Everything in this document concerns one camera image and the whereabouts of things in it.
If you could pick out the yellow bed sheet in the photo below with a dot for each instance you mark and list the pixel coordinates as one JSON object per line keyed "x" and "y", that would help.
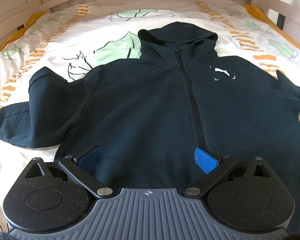
{"x": 253, "y": 10}

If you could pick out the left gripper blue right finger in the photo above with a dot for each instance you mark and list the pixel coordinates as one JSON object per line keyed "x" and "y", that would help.
{"x": 215, "y": 169}

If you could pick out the white leaf pattern duvet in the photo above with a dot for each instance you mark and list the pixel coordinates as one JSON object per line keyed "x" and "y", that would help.
{"x": 73, "y": 42}

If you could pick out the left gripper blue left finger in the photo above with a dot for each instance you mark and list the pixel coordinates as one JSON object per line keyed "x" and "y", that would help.
{"x": 78, "y": 167}

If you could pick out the dark navy zip hoodie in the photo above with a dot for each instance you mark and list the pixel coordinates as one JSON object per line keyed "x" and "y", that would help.
{"x": 148, "y": 115}

